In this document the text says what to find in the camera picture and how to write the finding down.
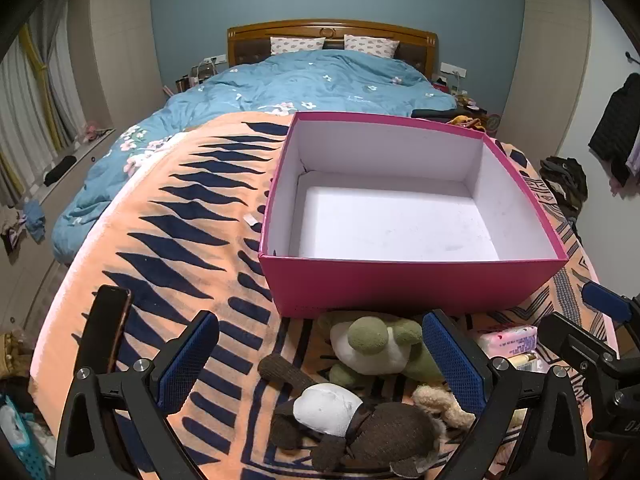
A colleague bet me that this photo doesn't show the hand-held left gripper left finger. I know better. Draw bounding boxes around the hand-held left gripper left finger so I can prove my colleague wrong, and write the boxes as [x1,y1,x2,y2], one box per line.
[54,310,221,480]

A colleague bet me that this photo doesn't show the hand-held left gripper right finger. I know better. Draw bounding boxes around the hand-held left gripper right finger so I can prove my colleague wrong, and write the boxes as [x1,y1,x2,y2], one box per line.
[421,309,588,480]

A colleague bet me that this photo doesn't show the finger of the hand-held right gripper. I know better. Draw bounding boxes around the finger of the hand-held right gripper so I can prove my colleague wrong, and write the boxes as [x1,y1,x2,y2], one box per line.
[539,312,640,406]
[581,281,640,333]

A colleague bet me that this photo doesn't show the beige plush bear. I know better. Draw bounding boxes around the beige plush bear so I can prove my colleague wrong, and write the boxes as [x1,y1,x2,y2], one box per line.
[412,384,476,431]

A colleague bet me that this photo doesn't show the yellow tissue pack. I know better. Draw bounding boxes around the yellow tissue pack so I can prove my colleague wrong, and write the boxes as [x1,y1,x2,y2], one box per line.
[505,352,538,372]

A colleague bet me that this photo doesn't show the floral tissue pack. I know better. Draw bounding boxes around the floral tissue pack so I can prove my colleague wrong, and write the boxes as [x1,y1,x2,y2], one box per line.
[475,325,540,358]

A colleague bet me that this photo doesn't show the green plush toy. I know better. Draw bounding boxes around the green plush toy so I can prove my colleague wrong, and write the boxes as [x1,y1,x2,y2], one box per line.
[317,310,451,391]

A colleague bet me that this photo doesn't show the brown plush toy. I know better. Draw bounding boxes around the brown plush toy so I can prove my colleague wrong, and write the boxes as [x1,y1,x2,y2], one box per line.
[257,354,446,478]

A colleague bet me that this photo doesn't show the pink cardboard box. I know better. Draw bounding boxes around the pink cardboard box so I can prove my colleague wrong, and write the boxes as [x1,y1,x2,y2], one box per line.
[257,111,571,320]

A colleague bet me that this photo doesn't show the smartphone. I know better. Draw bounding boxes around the smartphone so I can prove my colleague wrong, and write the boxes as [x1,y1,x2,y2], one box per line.
[80,285,133,376]

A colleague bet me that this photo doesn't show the orange patterned blanket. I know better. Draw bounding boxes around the orange patterned blanket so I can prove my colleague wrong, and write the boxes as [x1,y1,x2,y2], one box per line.
[27,111,621,480]

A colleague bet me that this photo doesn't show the pile of dark clothes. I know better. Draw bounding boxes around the pile of dark clothes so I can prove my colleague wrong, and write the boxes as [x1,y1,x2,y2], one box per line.
[539,156,588,221]

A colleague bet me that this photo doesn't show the black hanging jacket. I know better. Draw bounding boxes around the black hanging jacket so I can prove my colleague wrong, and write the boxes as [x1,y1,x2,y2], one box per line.
[588,74,640,186]

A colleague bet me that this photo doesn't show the teal plastic basket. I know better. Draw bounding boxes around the teal plastic basket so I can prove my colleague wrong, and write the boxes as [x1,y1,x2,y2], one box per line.
[0,395,56,471]

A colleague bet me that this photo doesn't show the blue cloth on floor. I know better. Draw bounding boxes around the blue cloth on floor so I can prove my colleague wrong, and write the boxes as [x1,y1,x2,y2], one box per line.
[22,200,47,243]

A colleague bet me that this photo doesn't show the black item on windowsill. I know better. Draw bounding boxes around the black item on windowsill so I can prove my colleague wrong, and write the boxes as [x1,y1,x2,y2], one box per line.
[42,156,77,186]

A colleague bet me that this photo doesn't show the wooden bedside table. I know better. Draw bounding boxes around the wooden bedside table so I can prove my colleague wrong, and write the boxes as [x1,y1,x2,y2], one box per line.
[432,77,493,133]

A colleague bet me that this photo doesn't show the pink item on windowsill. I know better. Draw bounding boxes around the pink item on windowsill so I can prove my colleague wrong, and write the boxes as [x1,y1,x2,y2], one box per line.
[82,121,113,142]

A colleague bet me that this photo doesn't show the black cloth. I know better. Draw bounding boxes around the black cloth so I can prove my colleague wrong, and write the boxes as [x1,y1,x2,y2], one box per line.
[412,106,458,121]

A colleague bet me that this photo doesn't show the bottles on bedside table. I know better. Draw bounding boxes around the bottles on bedside table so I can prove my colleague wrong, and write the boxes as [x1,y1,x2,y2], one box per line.
[175,62,221,95]

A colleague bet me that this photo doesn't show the blue floral duvet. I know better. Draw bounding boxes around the blue floral duvet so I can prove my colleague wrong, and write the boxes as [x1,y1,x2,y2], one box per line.
[52,50,458,266]

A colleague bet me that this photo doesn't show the grey curtains with yellow bands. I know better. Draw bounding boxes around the grey curtains with yellow bands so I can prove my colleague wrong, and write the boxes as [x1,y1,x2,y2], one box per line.
[0,0,76,211]

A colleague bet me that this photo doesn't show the white dotted pillow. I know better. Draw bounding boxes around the white dotted pillow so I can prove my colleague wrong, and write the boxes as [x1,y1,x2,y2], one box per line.
[343,35,401,57]
[270,36,326,56]

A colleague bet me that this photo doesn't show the wooden headboard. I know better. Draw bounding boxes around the wooden headboard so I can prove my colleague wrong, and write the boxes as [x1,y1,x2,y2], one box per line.
[226,20,440,81]

